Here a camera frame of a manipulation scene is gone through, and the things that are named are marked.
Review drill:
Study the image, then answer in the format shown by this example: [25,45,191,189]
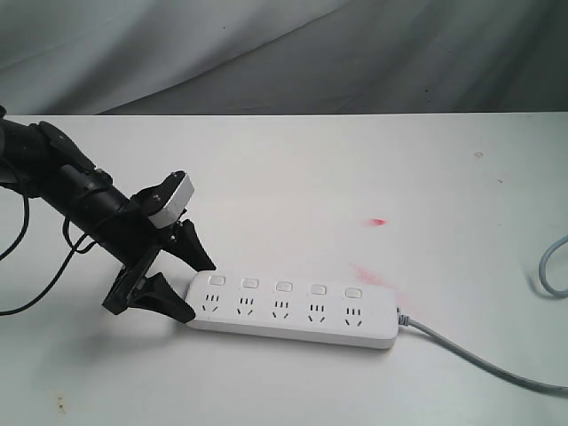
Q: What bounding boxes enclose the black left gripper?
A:
[92,188,217,324]

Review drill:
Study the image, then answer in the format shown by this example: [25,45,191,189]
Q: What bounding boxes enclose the white five-socket power strip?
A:
[185,271,398,350]

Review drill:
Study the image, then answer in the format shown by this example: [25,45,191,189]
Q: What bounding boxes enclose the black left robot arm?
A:
[1,119,216,324]

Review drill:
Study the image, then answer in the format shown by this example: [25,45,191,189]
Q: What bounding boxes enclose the grey backdrop cloth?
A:
[1,1,567,115]

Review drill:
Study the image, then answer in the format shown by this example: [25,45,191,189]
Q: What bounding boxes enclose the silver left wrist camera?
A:
[144,170,194,229]

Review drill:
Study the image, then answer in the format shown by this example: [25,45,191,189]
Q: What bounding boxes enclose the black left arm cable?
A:
[0,159,97,317]

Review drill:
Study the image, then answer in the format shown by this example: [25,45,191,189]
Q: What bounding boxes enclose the grey power cable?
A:
[394,236,568,395]

